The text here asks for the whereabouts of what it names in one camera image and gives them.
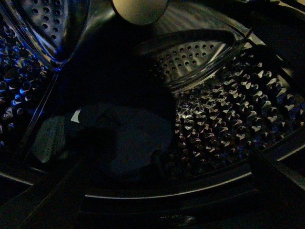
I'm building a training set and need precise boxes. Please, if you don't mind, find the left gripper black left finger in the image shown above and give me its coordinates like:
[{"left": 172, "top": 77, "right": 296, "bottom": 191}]
[{"left": 0, "top": 164, "right": 88, "bottom": 229}]

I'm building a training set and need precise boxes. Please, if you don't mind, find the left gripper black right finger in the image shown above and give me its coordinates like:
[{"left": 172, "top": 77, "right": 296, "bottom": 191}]
[{"left": 249, "top": 150, "right": 305, "bottom": 229}]

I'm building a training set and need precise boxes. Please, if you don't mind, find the blue denim garment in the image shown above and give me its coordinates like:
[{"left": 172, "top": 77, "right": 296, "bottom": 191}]
[{"left": 64, "top": 103, "right": 175, "bottom": 179}]

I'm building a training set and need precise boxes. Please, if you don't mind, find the dark grey washing machine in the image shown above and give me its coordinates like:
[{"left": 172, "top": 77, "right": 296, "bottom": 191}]
[{"left": 0, "top": 0, "right": 305, "bottom": 229}]

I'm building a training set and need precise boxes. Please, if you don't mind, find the steel washing drum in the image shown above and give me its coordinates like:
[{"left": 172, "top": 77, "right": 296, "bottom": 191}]
[{"left": 0, "top": 0, "right": 305, "bottom": 199}]

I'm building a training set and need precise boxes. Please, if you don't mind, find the grey garment in drum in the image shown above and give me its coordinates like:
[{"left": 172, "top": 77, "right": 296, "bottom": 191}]
[{"left": 30, "top": 116, "right": 66, "bottom": 163}]

